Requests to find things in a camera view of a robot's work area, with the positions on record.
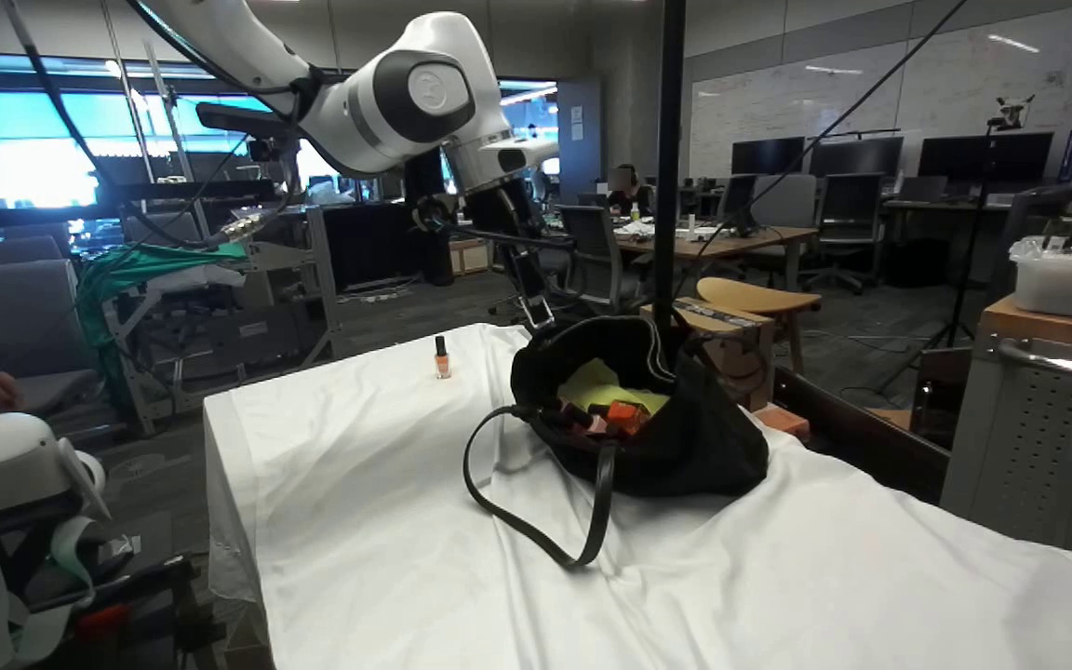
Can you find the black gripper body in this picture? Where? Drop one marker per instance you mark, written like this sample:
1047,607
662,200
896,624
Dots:
501,225

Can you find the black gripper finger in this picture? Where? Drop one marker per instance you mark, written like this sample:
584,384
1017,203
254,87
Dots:
549,291
528,298

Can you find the peach nail polish bottle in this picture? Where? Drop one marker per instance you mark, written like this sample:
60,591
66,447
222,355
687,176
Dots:
441,358

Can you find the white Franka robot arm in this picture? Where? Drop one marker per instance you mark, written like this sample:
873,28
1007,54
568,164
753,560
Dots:
363,105

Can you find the cardboard box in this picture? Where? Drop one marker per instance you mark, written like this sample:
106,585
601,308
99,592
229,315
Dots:
472,255

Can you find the grey mesh office chair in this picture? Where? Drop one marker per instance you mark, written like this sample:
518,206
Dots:
591,246

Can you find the yellow cloth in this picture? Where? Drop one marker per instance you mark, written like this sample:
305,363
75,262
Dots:
605,387

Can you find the seated person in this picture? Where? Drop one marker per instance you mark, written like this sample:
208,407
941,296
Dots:
626,190

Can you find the black screen on cart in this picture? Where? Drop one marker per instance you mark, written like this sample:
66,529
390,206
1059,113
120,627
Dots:
369,246

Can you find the black vertical pole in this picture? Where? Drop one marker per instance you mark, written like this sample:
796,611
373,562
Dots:
667,150

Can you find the long wooden desk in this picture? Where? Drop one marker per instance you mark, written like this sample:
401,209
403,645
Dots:
734,239

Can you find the round wooden stool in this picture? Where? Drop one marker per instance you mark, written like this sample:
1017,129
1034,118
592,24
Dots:
753,298

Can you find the small black computer monitor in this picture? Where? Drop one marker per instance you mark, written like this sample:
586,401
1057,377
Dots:
770,157

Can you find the black office chair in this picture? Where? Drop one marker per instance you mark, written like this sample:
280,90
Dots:
852,209

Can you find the white tablecloth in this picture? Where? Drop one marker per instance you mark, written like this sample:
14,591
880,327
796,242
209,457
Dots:
746,583

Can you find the wide black computer monitor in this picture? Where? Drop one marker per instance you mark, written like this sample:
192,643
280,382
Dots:
983,163

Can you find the grey cabinet with wooden top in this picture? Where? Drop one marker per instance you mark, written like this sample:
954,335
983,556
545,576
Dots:
1013,435

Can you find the black tripod stand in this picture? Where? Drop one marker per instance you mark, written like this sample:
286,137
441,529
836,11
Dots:
1007,118

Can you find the grey padded chair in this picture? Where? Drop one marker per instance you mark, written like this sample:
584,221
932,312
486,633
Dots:
16,322

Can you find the white plastic container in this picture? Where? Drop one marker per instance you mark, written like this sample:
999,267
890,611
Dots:
1059,279

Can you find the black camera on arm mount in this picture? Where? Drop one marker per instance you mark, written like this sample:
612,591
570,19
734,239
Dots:
240,118

